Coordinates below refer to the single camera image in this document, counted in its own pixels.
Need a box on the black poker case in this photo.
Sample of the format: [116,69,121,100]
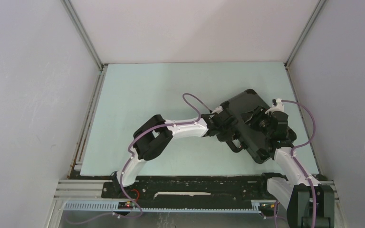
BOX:
[218,89,297,164]

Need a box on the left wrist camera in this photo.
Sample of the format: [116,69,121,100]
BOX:
[211,106,223,114]

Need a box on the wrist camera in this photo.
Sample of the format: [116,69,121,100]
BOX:
[265,98,285,114]
[211,106,223,114]

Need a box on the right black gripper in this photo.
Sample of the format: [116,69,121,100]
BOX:
[239,105,272,137]

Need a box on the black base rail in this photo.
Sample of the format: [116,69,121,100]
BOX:
[101,175,276,210]

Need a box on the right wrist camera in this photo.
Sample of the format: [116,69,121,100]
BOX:
[265,98,285,114]

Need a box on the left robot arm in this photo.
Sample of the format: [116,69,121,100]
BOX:
[113,110,239,198]

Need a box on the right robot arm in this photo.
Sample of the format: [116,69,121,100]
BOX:
[241,104,335,228]

